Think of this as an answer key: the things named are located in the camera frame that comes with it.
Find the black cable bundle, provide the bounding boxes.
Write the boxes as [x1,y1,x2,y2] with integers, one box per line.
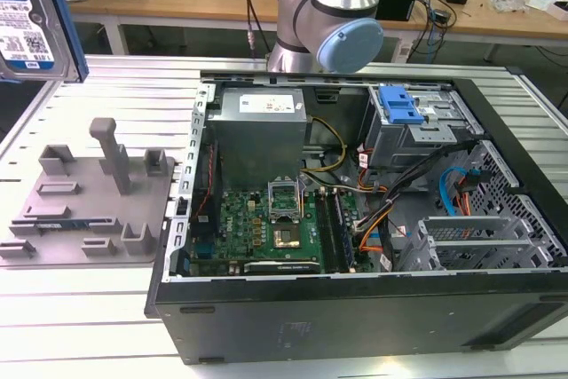
[380,140,477,221]

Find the yellow and black wires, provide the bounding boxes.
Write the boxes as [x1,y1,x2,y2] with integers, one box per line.
[300,115,351,174]

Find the black open PC case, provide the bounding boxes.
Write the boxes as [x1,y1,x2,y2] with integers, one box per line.
[144,66,568,367]

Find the black RAM slot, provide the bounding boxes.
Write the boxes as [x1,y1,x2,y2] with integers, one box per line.
[314,189,341,274]

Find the RAM stick on rack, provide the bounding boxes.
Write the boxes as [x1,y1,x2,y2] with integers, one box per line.
[34,217,114,233]

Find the grey plastic parts rack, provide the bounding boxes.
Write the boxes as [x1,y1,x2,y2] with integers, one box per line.
[0,117,179,270]

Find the grey power supply unit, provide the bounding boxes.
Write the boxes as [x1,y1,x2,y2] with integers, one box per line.
[206,87,308,186]

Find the orange and white wire bundle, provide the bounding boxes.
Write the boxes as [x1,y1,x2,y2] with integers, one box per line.
[352,201,391,260]

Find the grey metal drive cage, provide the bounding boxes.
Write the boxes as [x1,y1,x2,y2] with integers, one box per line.
[364,84,485,172]

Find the CPU socket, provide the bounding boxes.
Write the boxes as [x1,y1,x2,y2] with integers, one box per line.
[271,225,305,253]

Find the perforated metal disk bay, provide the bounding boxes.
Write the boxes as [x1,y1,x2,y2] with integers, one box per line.
[393,138,568,272]

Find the hard disk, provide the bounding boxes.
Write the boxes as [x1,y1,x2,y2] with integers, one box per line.
[0,0,91,84]

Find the blue data wire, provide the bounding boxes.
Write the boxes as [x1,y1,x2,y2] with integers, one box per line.
[438,165,484,218]

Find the green motherboard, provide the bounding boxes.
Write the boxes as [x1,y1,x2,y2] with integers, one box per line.
[189,186,361,277]

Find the blue plastic drive latch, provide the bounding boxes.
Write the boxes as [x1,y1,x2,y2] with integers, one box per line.
[378,84,422,126]

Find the black case fan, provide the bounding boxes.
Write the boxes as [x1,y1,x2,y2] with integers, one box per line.
[193,138,224,221]

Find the black graphics card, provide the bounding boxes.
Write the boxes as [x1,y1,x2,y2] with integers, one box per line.
[185,257,321,278]

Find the installed RAM stick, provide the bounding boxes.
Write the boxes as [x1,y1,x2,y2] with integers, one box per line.
[330,190,357,272]

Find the metal socket cover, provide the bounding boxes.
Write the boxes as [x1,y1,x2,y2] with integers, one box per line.
[265,177,304,225]

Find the black cable with silver plug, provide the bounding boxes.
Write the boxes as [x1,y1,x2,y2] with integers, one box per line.
[241,0,279,61]

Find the orange power wire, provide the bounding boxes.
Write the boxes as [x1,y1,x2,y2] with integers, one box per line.
[455,173,484,221]

